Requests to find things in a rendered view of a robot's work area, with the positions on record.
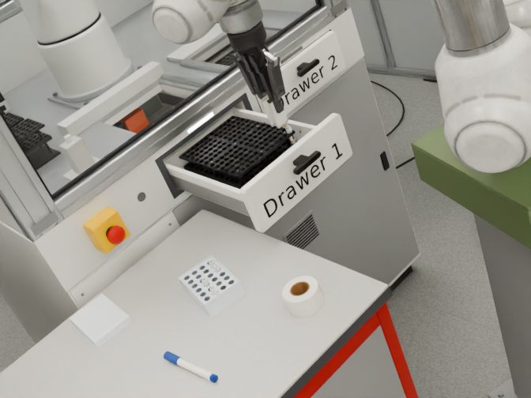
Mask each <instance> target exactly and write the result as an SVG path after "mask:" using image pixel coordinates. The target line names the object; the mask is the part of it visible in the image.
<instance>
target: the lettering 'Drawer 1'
mask: <svg viewBox="0 0 531 398"><path fill-rule="evenodd" d="M334 146H335V149H336V150H337V154H338V157H337V158H336V160H337V159H338V158H339V157H340V156H342V155H343V154H342V153H341V154H340V153H339V152H338V149H337V145H336V143H335V144H334V145H333V146H332V148H333V147H334ZM325 158H326V157H325V156H324V157H323V158H322V160H320V162H321V165H322V168H323V170H325V168H324V165H323V160H324V159H325ZM314 167H317V169H316V170H315V171H313V172H312V170H313V168H314ZM318 169H319V167H318V165H314V166H313V167H312V168H311V176H312V177H313V178H317V177H318V176H319V175H320V172H319V173H318V174H317V175H316V176H314V175H313V174H314V173H315V172H316V171H317V170H318ZM306 177H307V180H305V179H304V177H303V176H301V177H300V180H301V185H300V184H299V183H298V181H297V180H296V183H297V185H298V186H299V187H300V189H303V180H304V182H305V183H306V184H307V185H308V184H309V182H308V175H307V172H306ZM302 179H303V180H302ZM289 188H292V190H291V191H290V192H289V193H288V199H289V200H291V199H292V198H293V197H294V196H295V195H296V191H295V188H294V186H289V187H288V188H287V189H286V192H287V191H288V189H289ZM292 191H293V192H294V194H293V196H292V197H289V194H290V193H291V192H292ZM283 193H284V192H282V193H281V195H282V194H283ZM281 195H279V196H278V197H279V200H280V202H281V205H282V207H283V206H284V204H283V202H282V200H281ZM269 201H273V202H274V204H275V210H274V212H273V213H272V214H271V215H270V214H269V211H268V209H267V207H266V204H267V203H268V202H269ZM263 205H264V208H265V210H266V213H267V215H268V217H269V218H270V217H271V216H272V215H273V214H274V213H275V212H276V210H277V202H276V201H275V200H274V199H273V198H271V199H269V200H268V201H267V202H265V203H264V204H263Z"/></svg>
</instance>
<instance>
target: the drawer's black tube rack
mask: <svg viewBox="0 0 531 398"><path fill-rule="evenodd" d="M252 128H253V129H252ZM285 132H286V129H285V128H282V127H281V128H280V129H278V128H277V127H276V126H274V127H272V126H271V125H270V124H265V123H262V122H256V121H253V120H250V119H246V118H240V117H237V116H234V115H233V116H231V117H230V118H229V119H227V120H226V121H225V122H223V123H222V124H220V125H219V126H218V127H217V128H216V129H214V130H213V131H211V132H210V133H208V134H207V135H206V136H204V137H203V138H202V139H201V140H200V141H198V142H197V143H196V144H194V145H193V146H191V147H190V148H188V149H187V150H186V151H185V152H184V153H182V154H181V155H180V156H179V158H180V159H182V160H186V161H189V163H187V164H186V165H185V166H184V169H185V170H187V171H190V172H193V173H195V174H197V175H201V176H204V177H206V178H211V179H213V180H215V181H218V182H221V183H224V184H226V185H229V186H233V187H235V188H237V189H241V188H242V187H243V186H245V185H246V184H247V183H248V182H249V181H250V180H251V179H252V178H254V177H255V176H256V175H258V174H259V173H260V172H261V171H263V170H264V169H265V168H266V167H268V166H269V165H270V164H271V163H272V162H273V161H274V160H276V159H277V158H278V157H279V156H281V155H282V154H283V153H284V152H286V151H287V150H288V149H290V148H291V147H292V146H293V145H294V144H292V143H291V141H290V139H287V140H286V141H285V142H284V143H283V144H281V145H280V146H279V147H277V148H276V149H275V150H273V151H272V152H271V153H270V154H269V155H268V156H267V157H265V158H264V159H263V160H261V161H260V162H259V163H258V164H256V165H255V166H254V167H252V168H251V169H250V170H249V171H248V172H247V173H246V174H244V175H243V176H242V177H241V178H236V177H234V176H233V174H234V173H236V172H237V171H238V170H239V169H240V168H241V167H242V166H244V165H245V164H246V163H248V162H249V161H250V160H252V159H253V158H254V157H255V156H256V155H257V154H259V153H260V152H262V150H264V149H265V148H266V147H268V146H269V145H270V144H272V143H273V142H274V141H275V140H276V139H277V138H278V137H280V136H281V135H282V134H283V133H285ZM279 135H280V136H279ZM296 142H297V141H296Z"/></svg>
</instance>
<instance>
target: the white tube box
mask: <svg viewBox="0 0 531 398"><path fill-rule="evenodd" d="M210 260H214V261H215V262H216V263H217V264H219V266H220V271H219V272H216V271H215V270H214V268H211V266H210V265H209V261H210ZM178 278H179V281H180V283H181V284H182V286H183V288H184V290H185V291H186V293H187V294H188V295H189V296H190V297H191V298H192V299H193V300H194V301H195V302H196V303H197V304H198V305H199V306H200V307H201V308H202V309H203V310H204V311H205V312H206V313H207V314H208V315H209V316H210V317H211V318H212V317H214V316H215V315H217V314H218V313H219V312H221V311H222V310H224V309H225V308H227V307H228V306H230V305H231V304H232V303H234V302H235V301H237V300H238V299H240V298H242V297H243V296H244V295H245V294H246V293H245V291H244V289H243V286H242V284H241V283H240V281H239V280H238V279H237V278H236V277H235V276H234V275H233V274H232V273H230V272H229V271H228V270H227V269H226V268H225V267H224V266H223V265H222V264H221V263H220V262H219V261H218V260H217V259H215V258H214V257H213V256H212V255H211V256H210V257H208V258H206V259H205V260H204V261H202V262H201V263H199V264H198V265H196V266H194V267H193V268H192V269H190V270H189V271H187V272H185V273H184V274H182V275H181V276H180V277H178ZM203 278H207V280H208V281H209V286H208V287H205V286H204V285H203V283H202V282H201V280H202V279H203ZM212 286H215V287H216V288H217V291H218V294H217V295H213V294H212V293H211V291H210V288H211V287H212Z"/></svg>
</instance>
